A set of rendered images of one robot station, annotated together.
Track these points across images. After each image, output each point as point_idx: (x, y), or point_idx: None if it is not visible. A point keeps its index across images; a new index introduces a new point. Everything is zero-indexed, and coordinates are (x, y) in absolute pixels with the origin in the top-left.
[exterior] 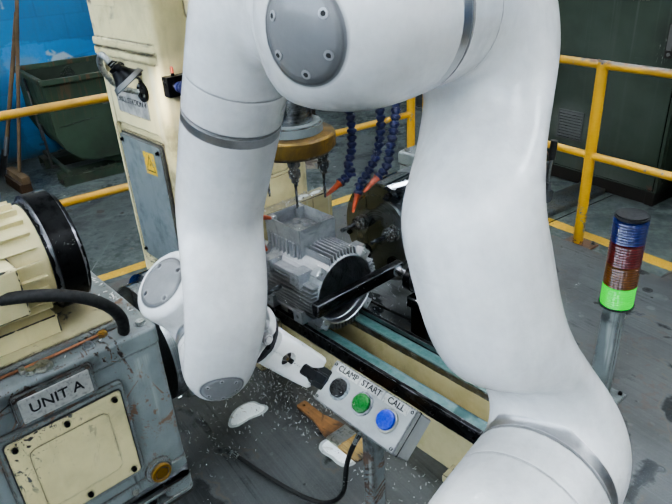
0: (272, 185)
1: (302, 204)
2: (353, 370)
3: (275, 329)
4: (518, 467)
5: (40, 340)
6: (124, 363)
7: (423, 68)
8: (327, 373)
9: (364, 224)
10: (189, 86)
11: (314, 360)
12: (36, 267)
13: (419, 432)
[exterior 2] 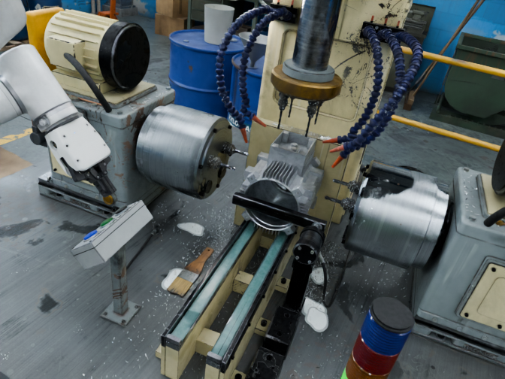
0: (331, 123)
1: (314, 140)
2: (131, 208)
3: (52, 122)
4: None
5: (90, 92)
6: (104, 126)
7: None
8: (108, 190)
9: (353, 189)
10: None
11: (69, 160)
12: (93, 53)
13: (93, 259)
